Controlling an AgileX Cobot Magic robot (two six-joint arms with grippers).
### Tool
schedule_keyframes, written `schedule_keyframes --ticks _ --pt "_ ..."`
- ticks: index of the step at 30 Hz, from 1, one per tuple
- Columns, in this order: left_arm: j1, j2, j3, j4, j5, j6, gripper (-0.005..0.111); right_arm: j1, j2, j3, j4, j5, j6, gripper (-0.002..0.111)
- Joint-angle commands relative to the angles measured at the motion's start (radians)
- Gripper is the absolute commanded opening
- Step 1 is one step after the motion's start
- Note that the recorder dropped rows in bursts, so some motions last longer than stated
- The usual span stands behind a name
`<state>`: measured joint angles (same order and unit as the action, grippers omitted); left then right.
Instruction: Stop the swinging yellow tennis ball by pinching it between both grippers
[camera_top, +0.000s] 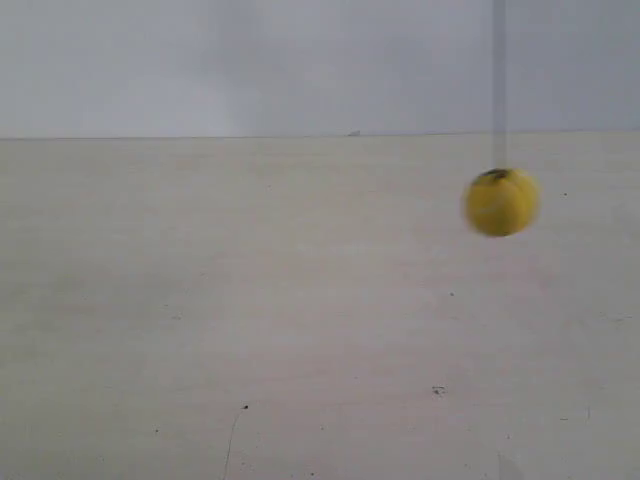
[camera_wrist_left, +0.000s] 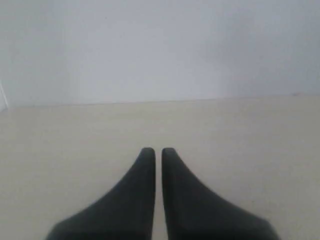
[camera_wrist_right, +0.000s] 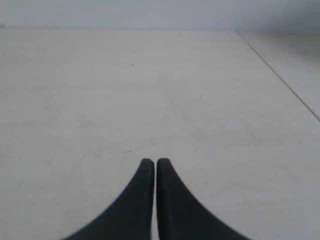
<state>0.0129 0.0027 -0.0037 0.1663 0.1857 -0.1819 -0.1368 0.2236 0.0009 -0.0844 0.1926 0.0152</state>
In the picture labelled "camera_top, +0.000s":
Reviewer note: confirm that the yellow tennis ball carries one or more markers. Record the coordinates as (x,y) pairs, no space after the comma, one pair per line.
(501,202)

